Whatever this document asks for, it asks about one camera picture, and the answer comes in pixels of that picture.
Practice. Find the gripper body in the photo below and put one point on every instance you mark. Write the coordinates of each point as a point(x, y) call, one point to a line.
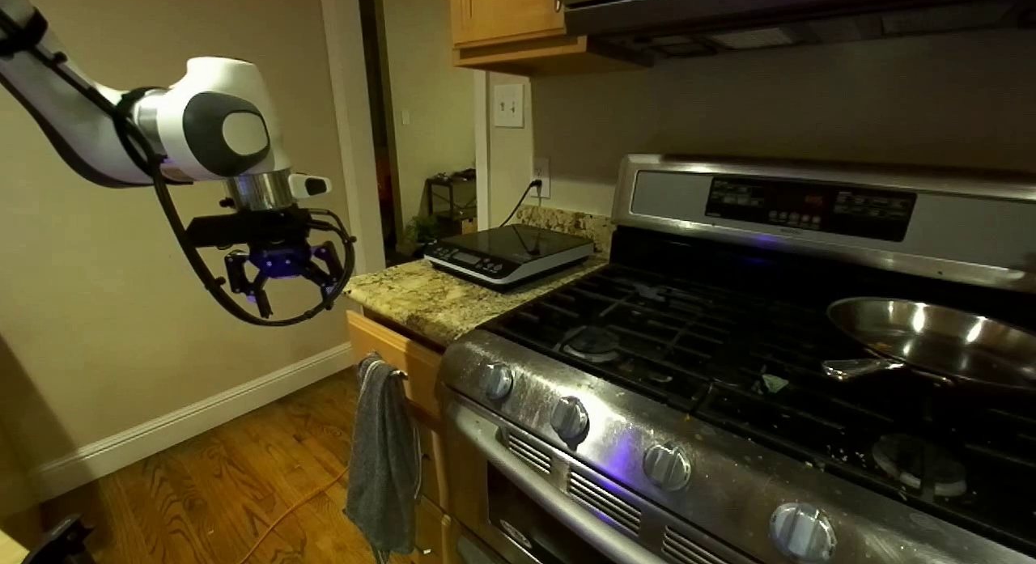
point(279, 260)

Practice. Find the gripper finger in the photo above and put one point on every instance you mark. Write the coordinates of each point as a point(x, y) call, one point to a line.
point(243, 277)
point(328, 273)

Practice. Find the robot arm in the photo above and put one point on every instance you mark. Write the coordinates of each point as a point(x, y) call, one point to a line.
point(202, 127)

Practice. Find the wooden drawer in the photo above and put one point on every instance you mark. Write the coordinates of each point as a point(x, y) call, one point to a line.
point(409, 362)

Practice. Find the stove knob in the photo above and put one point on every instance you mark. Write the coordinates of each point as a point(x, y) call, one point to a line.
point(495, 380)
point(666, 465)
point(569, 418)
point(801, 532)

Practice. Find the stove burner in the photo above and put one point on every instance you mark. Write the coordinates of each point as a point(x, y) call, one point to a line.
point(592, 343)
point(919, 464)

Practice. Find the stainless steel gas stove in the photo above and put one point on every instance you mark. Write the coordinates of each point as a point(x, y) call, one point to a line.
point(728, 386)

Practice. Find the potted plant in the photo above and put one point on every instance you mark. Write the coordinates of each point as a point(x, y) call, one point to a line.
point(421, 232)

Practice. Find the dark shelf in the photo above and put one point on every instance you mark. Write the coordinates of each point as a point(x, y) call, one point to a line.
point(453, 200)

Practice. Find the black induction cooktop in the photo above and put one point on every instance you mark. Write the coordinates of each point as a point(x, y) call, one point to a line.
point(510, 252)

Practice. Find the grey towel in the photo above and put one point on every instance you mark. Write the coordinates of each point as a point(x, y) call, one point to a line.
point(384, 459)

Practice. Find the wooden cabinet door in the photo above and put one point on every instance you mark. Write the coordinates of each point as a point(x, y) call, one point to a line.
point(433, 532)

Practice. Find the oven door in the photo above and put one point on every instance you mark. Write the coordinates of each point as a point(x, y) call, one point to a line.
point(526, 515)

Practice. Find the range hood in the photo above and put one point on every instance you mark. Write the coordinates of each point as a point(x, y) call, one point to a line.
point(793, 14)

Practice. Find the steel frying pan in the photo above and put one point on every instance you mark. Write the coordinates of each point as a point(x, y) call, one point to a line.
point(939, 337)

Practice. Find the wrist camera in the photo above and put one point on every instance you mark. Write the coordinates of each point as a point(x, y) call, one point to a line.
point(235, 228)

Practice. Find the wall socket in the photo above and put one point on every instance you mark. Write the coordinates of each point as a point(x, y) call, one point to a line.
point(541, 177)

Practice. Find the wooden wall cabinet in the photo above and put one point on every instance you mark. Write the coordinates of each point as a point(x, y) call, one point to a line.
point(506, 22)

